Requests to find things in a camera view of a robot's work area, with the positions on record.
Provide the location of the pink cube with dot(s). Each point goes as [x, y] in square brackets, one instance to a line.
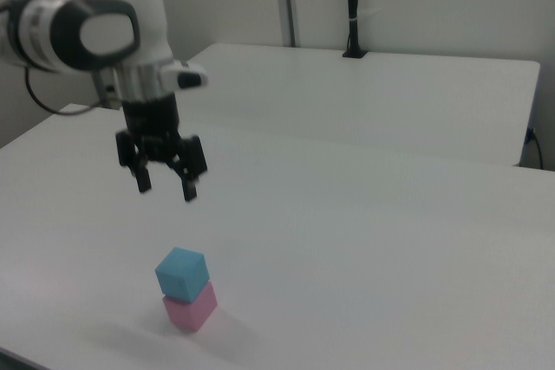
[191, 316]

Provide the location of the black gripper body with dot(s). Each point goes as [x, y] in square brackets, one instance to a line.
[152, 127]

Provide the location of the white adjacent table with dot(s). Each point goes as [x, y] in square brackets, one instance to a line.
[390, 97]

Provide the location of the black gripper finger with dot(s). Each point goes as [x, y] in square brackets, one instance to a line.
[193, 162]
[130, 153]

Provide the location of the blue cube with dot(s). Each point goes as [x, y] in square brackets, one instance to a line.
[180, 274]

